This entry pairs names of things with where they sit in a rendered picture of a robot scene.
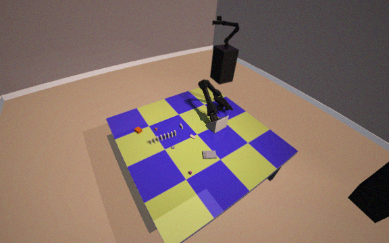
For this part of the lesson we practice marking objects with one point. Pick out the orange rectangular block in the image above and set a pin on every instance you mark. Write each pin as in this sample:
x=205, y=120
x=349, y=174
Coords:
x=138, y=130

